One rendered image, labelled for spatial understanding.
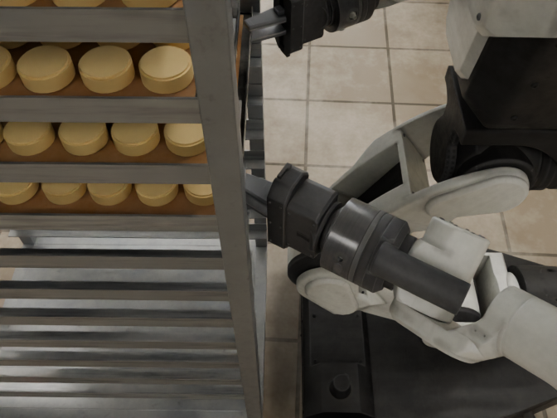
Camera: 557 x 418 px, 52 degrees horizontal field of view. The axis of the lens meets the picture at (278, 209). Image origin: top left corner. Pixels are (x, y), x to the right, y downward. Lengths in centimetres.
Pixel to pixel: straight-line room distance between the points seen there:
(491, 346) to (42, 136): 50
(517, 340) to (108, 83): 44
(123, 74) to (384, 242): 30
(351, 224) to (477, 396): 82
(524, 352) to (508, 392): 83
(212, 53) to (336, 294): 67
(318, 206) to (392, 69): 162
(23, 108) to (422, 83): 177
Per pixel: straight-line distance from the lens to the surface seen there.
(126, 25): 47
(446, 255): 61
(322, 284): 101
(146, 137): 62
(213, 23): 42
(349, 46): 229
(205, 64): 45
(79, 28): 49
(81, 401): 139
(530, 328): 57
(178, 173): 59
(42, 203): 74
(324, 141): 192
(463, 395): 137
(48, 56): 60
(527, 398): 141
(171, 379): 115
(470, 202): 86
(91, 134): 64
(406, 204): 86
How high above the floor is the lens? 142
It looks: 54 degrees down
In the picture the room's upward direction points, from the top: straight up
